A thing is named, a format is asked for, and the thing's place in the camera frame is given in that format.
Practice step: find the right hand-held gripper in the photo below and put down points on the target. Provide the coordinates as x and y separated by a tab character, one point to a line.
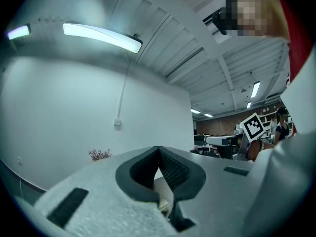
253	127

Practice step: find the person's right forearm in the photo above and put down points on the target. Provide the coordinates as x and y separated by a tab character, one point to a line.
269	146

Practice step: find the black head-worn camera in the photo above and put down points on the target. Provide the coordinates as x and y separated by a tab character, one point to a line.
219	21

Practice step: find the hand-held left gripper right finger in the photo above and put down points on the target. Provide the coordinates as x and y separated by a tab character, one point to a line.
222	194

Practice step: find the white curved desk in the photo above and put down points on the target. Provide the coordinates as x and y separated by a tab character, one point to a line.
164	186

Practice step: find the white wall socket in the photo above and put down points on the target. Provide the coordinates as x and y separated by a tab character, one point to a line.
19	161

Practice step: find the long ceiling lamp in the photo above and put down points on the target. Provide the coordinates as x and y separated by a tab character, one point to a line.
98	34

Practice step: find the person's head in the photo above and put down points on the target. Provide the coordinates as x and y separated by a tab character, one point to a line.
271	16

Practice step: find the person's red shirt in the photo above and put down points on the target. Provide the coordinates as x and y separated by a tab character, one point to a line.
298	46

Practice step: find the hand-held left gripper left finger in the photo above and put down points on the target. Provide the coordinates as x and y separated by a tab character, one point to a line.
98	194

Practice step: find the white wall switch box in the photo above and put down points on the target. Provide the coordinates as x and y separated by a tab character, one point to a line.
117	122

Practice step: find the person's right hand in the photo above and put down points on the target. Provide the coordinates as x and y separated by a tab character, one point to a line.
253	150

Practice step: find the dried plant in white pot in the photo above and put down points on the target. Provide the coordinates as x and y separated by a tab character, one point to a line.
98	155

